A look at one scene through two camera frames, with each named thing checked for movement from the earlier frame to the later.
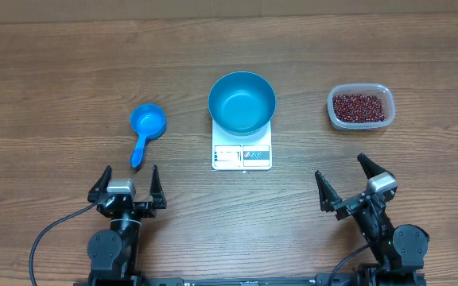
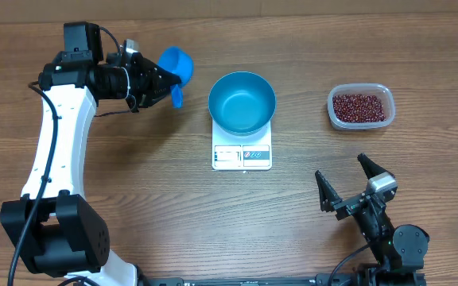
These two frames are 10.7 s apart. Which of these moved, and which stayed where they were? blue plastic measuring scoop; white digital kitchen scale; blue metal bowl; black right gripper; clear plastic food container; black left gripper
Moved: blue plastic measuring scoop; black left gripper
Stayed: blue metal bowl; black right gripper; white digital kitchen scale; clear plastic food container
